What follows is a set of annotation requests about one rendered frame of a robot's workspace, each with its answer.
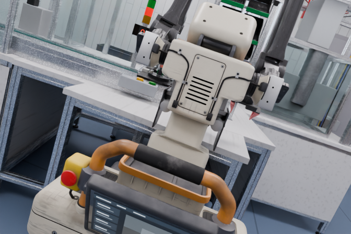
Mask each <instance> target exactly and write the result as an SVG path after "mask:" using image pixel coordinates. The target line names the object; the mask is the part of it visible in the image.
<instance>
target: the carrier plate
mask: <svg viewBox="0 0 351 234"><path fill-rule="evenodd" d="M136 77H140V78H142V79H145V80H148V81H151V80H154V81H157V82H159V83H161V85H163V86H166V87H169V86H170V87H172V85H170V84H171V83H172V84H173V81H170V80H169V82H168V83H167V82H163V81H159V80H156V79H153V78H151V77H149V76H148V73H147V72H144V71H141V72H140V73H138V74H137V76H136Z"/></svg>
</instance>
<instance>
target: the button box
mask: <svg viewBox="0 0 351 234"><path fill-rule="evenodd" d="M118 86H121V87H124V88H127V89H130V90H132V91H135V92H139V93H142V94H144V95H147V96H150V97H153V98H154V97H155V95H156V92H157V89H158V85H155V86H154V85H151V84H149V82H147V81H140V80H137V79H136V78H135V77H132V76H129V75H125V74H122V75H120V78H119V81H118Z"/></svg>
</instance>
